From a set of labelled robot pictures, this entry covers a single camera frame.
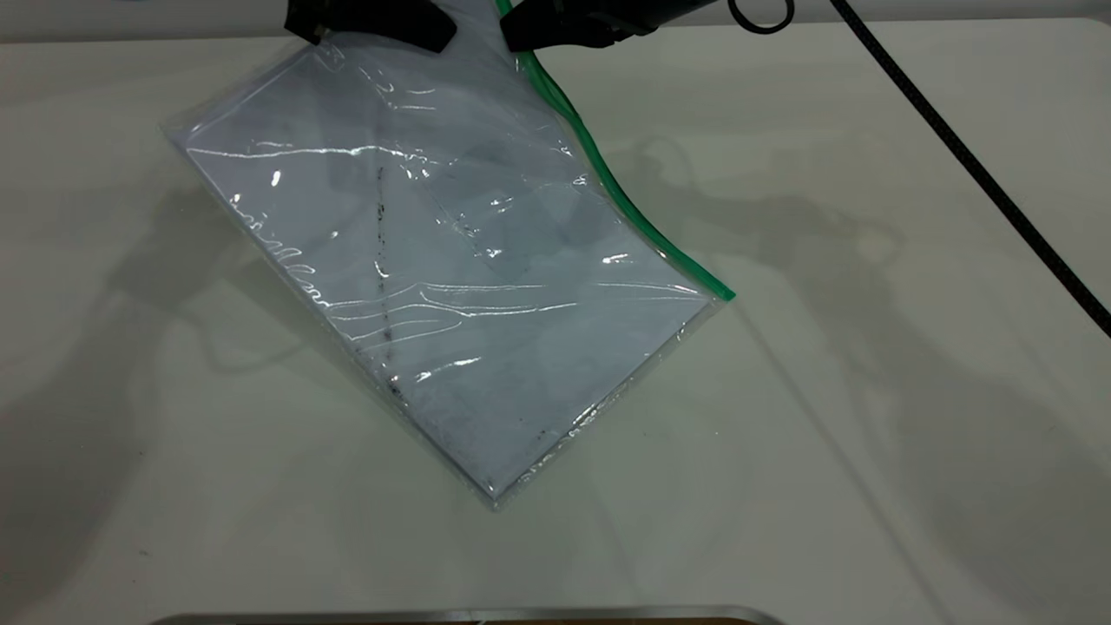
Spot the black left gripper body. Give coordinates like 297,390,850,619
285,0,357,46

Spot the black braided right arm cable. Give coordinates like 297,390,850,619
829,0,1111,339

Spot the silver metal bar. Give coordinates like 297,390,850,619
148,605,782,625

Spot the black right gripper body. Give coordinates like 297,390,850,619
612,0,723,43

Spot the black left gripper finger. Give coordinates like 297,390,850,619
352,0,457,54

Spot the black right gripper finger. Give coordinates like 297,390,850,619
500,0,621,53

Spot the clear plastic green-zip bag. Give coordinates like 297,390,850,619
161,0,737,511

